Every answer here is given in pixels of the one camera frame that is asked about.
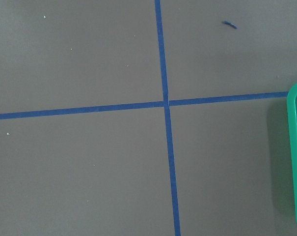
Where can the green plastic tray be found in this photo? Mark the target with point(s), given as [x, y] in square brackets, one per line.
[296, 157]

